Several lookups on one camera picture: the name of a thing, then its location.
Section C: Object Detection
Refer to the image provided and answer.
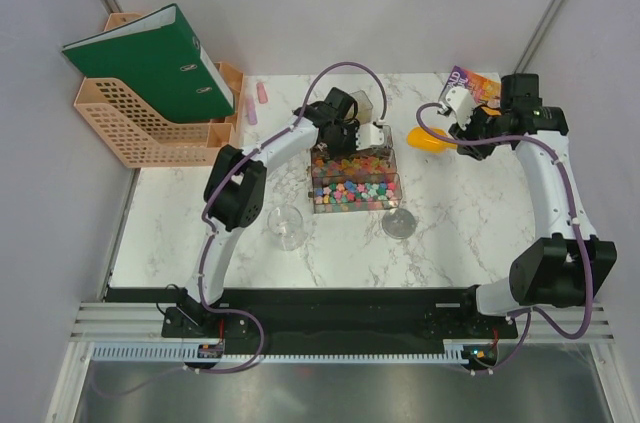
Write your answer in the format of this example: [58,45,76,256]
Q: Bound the clear four-compartment candy box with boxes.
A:
[308,90,405,215]

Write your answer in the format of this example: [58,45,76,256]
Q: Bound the yellow plastic scoop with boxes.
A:
[406,127,457,154]

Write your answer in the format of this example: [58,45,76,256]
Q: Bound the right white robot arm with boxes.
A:
[440,73,617,337]

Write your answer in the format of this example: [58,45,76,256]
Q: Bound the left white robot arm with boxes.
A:
[184,88,359,336]

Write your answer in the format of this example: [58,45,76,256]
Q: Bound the Roald Dahl book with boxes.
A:
[439,66,501,108]

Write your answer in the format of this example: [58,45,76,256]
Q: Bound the pink highlighter pen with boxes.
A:
[256,82,268,104]

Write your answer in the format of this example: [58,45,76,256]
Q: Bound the purple highlighter pen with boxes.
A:
[245,95,258,126]

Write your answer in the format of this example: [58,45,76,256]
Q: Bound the clear plastic cup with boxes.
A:
[267,205,306,251]

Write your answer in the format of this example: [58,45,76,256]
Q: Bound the clear round lid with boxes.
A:
[381,208,417,240]

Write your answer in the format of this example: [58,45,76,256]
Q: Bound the peach plastic file rack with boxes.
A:
[74,13,244,168]

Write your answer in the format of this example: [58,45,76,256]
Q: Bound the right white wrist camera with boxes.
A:
[439,87,476,130]

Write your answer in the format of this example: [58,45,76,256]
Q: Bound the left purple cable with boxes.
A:
[89,61,387,399]

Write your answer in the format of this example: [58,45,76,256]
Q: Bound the green ring binder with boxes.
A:
[62,3,236,124]

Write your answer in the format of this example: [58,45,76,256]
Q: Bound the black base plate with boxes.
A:
[161,288,518,353]

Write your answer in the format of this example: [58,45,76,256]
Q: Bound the white slotted cable duct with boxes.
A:
[91,342,469,365]

